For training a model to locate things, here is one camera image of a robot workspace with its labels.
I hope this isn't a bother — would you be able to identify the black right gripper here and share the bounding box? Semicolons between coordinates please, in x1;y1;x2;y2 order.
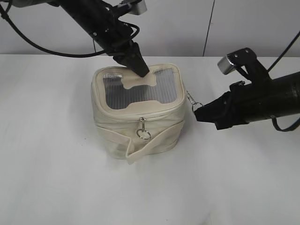
194;80;276;130

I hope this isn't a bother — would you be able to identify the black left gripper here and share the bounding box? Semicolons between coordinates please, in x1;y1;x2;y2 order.
89;9;150;77

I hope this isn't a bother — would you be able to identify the silver zipper pull ring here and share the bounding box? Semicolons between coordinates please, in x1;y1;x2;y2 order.
186;91;204;113
136;117;150;141

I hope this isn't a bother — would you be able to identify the cream zippered bag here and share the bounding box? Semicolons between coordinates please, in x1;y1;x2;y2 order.
91;63;187;164

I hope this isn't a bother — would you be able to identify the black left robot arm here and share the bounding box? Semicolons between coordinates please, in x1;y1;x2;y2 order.
0;0;150;77

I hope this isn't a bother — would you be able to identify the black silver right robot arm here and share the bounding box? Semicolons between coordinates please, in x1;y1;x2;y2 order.
194;73;300;130

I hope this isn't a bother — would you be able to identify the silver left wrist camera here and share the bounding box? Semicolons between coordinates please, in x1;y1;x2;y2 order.
117;0;147;15

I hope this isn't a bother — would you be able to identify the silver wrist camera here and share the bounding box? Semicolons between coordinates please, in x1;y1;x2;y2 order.
217;48;271;83
117;0;147;15

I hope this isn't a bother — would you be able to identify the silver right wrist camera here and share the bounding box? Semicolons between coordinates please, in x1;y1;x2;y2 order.
217;48;271;83

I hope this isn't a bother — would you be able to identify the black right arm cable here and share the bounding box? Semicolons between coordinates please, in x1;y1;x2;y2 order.
267;30;300;132

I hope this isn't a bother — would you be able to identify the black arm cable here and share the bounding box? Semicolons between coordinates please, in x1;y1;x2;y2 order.
267;30;300;132
0;2;141;58

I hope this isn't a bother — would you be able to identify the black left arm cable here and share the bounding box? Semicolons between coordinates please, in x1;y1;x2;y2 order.
0;2;141;58

